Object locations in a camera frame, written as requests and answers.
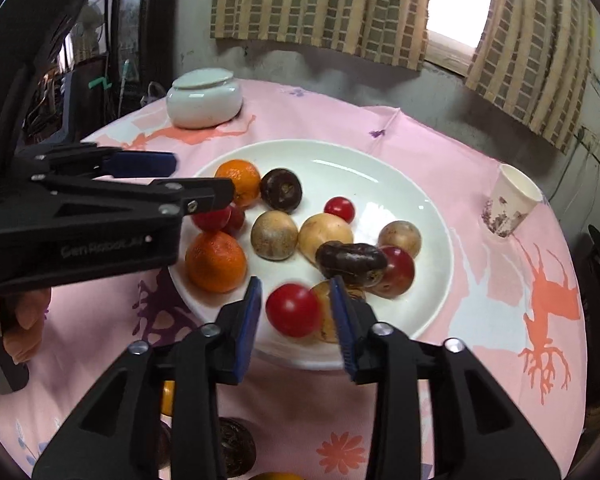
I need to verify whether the red tomato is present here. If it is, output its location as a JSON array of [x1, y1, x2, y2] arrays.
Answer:
[[192, 206, 232, 232], [324, 196, 355, 223], [265, 283, 322, 338]]

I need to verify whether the yellow orange citrus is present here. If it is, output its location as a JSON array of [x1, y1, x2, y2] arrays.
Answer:
[[161, 380, 175, 417]]

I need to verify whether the orange mandarin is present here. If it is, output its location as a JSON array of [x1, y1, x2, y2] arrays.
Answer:
[[185, 231, 248, 294], [214, 159, 261, 209]]

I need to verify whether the dark water chestnut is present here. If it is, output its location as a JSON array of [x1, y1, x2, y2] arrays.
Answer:
[[220, 417, 257, 478], [157, 422, 172, 470], [315, 240, 388, 288], [260, 168, 303, 214]]

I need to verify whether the brownish pepino melon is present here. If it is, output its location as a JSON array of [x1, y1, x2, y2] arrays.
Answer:
[[250, 210, 299, 261]]

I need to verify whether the pale pepino melon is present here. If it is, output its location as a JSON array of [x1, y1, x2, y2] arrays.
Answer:
[[298, 212, 353, 264]]

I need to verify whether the green yellow citrus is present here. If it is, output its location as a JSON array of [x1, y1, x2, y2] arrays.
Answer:
[[249, 471, 304, 480]]

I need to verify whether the striped pepino melon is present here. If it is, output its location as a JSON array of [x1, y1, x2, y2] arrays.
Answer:
[[311, 281, 338, 344]]

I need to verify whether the brown pepino melon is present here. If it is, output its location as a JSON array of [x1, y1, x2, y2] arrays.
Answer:
[[377, 220, 422, 259]]

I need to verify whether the large dark red plum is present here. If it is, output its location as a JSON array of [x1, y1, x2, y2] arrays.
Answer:
[[223, 204, 246, 237]]

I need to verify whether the person's left hand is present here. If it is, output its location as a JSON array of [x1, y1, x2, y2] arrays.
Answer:
[[0, 288, 52, 364]]

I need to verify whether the white lidded ceramic jar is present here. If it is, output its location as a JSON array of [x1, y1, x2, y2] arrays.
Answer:
[[166, 67, 244, 129]]

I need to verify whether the dark wooden cabinet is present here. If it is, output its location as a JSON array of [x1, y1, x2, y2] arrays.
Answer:
[[22, 0, 176, 144]]

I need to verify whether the pink patterned tablecloth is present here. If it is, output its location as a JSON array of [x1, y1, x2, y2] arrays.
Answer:
[[0, 80, 586, 479]]

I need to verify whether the floral paper cup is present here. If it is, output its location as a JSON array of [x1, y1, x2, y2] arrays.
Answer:
[[481, 164, 544, 238]]

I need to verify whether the left checkered curtain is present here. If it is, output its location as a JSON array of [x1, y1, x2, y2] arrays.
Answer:
[[210, 0, 429, 70]]

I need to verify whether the checkered curtain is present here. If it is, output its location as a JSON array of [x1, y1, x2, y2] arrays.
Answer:
[[210, 0, 429, 70], [465, 0, 594, 153]]

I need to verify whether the right checkered curtain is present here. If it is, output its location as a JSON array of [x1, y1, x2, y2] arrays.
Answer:
[[465, 0, 594, 153]]

